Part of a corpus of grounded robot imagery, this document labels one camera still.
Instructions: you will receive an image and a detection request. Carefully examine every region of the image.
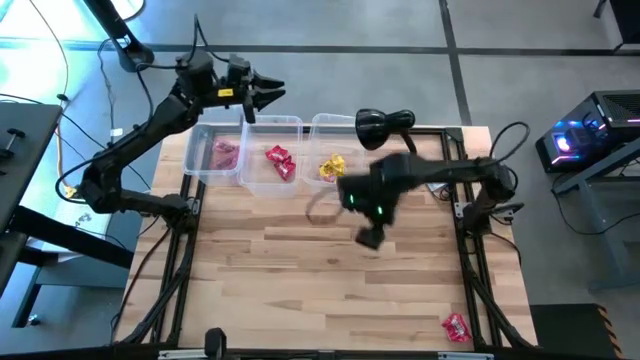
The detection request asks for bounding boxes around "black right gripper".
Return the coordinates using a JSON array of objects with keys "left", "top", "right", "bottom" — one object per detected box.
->
[{"left": 305, "top": 167, "right": 404, "bottom": 251}]

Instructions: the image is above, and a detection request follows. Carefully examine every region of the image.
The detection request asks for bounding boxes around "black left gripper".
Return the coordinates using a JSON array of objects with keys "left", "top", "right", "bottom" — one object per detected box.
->
[{"left": 223, "top": 52, "right": 288, "bottom": 125}]

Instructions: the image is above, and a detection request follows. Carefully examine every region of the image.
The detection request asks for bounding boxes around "long red candy bar pack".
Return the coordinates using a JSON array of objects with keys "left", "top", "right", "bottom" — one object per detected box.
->
[{"left": 277, "top": 157, "right": 298, "bottom": 182}]

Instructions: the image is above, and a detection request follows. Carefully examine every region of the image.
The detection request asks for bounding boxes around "clear plastic container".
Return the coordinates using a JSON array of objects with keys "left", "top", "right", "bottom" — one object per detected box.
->
[
  {"left": 238, "top": 113, "right": 305, "bottom": 198},
  {"left": 182, "top": 107, "right": 246, "bottom": 187},
  {"left": 302, "top": 112, "right": 369, "bottom": 194}
]

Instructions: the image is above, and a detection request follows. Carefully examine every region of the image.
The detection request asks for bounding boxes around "black desk lamp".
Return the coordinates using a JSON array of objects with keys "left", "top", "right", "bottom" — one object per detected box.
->
[{"left": 355, "top": 108, "right": 419, "bottom": 156}]

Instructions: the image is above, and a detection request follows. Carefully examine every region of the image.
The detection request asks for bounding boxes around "black floor stand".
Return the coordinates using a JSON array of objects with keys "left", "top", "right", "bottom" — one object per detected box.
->
[{"left": 82, "top": 0, "right": 155, "bottom": 73}]

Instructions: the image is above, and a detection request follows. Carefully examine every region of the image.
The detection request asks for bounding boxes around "small black device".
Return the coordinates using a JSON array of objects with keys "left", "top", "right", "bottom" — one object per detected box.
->
[{"left": 203, "top": 327, "right": 228, "bottom": 360}]

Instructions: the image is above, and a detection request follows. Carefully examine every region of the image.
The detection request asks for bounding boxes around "white printed paper box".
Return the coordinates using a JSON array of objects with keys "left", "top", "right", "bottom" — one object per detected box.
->
[{"left": 53, "top": 199, "right": 109, "bottom": 237}]

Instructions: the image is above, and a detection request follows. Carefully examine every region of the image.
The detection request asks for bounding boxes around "black side desk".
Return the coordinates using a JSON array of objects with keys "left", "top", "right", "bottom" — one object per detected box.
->
[{"left": 0, "top": 102, "right": 135, "bottom": 329}]

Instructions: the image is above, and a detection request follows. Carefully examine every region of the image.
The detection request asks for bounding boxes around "black clamp knob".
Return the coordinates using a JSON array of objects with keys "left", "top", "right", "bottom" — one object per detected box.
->
[{"left": 0, "top": 128, "right": 27, "bottom": 160}]

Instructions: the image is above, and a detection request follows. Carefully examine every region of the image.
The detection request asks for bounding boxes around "black computer with coloured lights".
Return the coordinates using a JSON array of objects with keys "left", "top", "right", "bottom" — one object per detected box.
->
[{"left": 534, "top": 89, "right": 640, "bottom": 174}]

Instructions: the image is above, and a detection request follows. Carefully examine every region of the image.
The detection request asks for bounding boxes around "black mat with striped edge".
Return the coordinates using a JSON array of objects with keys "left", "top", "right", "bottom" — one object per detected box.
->
[{"left": 529, "top": 303, "right": 624, "bottom": 360}]

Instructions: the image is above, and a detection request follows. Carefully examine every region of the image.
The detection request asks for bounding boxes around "grey metal side table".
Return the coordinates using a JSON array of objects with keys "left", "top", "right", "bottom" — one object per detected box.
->
[{"left": 552, "top": 144, "right": 640, "bottom": 291}]

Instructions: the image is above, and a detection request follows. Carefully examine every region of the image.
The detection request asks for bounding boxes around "black furniture piece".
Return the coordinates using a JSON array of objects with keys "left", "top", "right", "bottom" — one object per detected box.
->
[{"left": 593, "top": 0, "right": 640, "bottom": 55}]

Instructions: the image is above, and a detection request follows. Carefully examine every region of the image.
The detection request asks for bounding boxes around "black floor cable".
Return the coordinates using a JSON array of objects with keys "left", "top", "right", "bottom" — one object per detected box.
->
[{"left": 95, "top": 38, "right": 117, "bottom": 194}]

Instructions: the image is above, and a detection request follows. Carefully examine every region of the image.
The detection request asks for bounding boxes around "black metal table frame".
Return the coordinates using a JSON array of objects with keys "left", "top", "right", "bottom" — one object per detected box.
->
[{"left": 119, "top": 122, "right": 539, "bottom": 354}]

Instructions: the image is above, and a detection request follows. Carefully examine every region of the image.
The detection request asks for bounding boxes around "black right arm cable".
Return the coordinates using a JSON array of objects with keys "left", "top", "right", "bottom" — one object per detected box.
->
[{"left": 488, "top": 120, "right": 532, "bottom": 162}]

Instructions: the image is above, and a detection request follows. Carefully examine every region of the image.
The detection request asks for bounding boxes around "yellow floor cable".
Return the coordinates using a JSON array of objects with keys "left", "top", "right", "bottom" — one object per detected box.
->
[{"left": 27, "top": 0, "right": 81, "bottom": 199}]

